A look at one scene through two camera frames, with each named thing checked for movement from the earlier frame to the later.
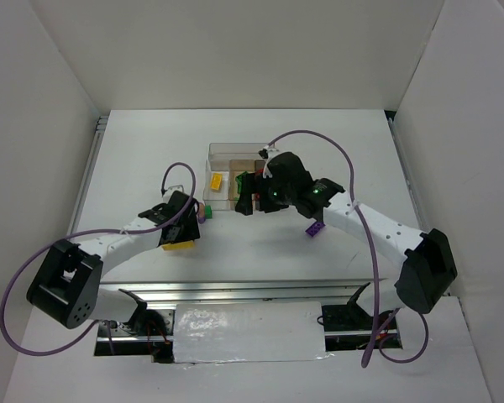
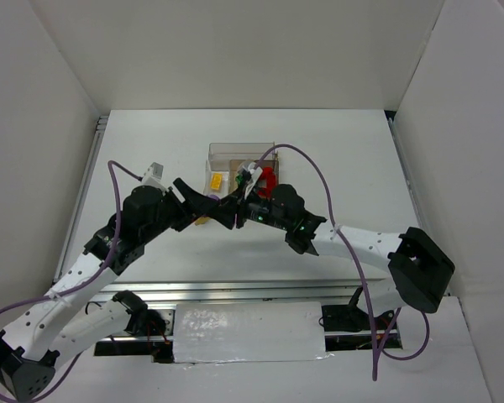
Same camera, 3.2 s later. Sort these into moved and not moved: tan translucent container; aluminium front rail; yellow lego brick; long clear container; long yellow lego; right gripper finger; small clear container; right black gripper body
Moved: right gripper finger; right black gripper body; long yellow lego
Not moved: yellow lego brick; aluminium front rail; long clear container; small clear container; tan translucent container
